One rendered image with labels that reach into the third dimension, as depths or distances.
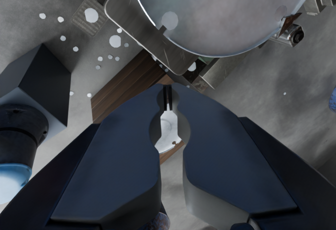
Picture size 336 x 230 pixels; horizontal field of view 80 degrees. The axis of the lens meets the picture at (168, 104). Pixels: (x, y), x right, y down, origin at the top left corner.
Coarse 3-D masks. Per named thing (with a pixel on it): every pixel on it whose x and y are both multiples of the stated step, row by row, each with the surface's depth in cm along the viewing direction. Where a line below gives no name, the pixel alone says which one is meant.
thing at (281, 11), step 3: (279, 6) 30; (282, 6) 30; (285, 6) 30; (279, 9) 30; (282, 9) 30; (285, 9) 31; (276, 12) 30; (279, 12) 30; (282, 12) 31; (285, 12) 31; (276, 15) 30; (279, 15) 31; (282, 15) 31; (276, 18) 31; (279, 18) 31
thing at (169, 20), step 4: (168, 12) 25; (172, 12) 25; (164, 16) 25; (168, 16) 25; (172, 16) 25; (176, 16) 25; (164, 20) 25; (168, 20) 25; (172, 20) 25; (176, 20) 26; (164, 24) 25; (168, 24) 25; (172, 24) 26; (176, 24) 26; (168, 28) 26; (172, 28) 26
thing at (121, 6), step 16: (112, 0) 22; (128, 0) 23; (112, 16) 23; (128, 16) 24; (144, 16) 24; (128, 32) 24; (144, 32) 25; (160, 32) 26; (160, 48) 27; (176, 48) 28; (176, 64) 29
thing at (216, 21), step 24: (144, 0) 23; (168, 0) 24; (192, 0) 25; (216, 0) 26; (240, 0) 27; (264, 0) 29; (288, 0) 30; (192, 24) 27; (216, 24) 28; (240, 24) 29; (264, 24) 31; (192, 48) 28; (216, 48) 30; (240, 48) 31
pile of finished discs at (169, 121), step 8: (168, 104) 86; (168, 112) 88; (168, 120) 91; (176, 120) 92; (168, 128) 92; (176, 128) 95; (168, 136) 96; (176, 136) 98; (160, 144) 97; (168, 144) 99; (160, 152) 99
